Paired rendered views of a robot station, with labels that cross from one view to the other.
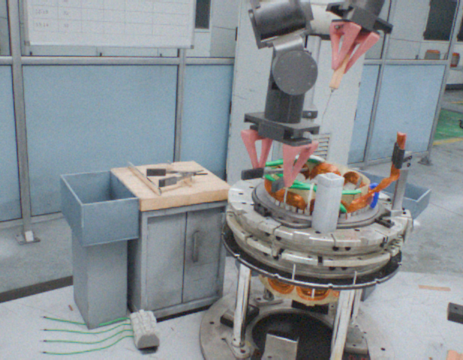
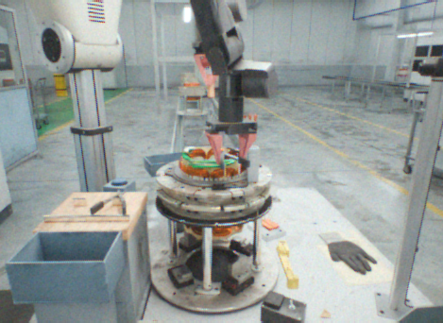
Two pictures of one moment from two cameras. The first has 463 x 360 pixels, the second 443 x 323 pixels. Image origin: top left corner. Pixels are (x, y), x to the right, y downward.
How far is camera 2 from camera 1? 0.69 m
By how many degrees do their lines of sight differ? 56
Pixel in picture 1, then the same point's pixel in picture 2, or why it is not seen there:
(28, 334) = not seen: outside the picture
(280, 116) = (240, 118)
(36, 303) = not seen: outside the picture
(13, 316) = not seen: outside the picture
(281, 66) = (269, 82)
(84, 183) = (25, 258)
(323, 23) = (106, 59)
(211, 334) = (186, 297)
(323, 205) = (255, 165)
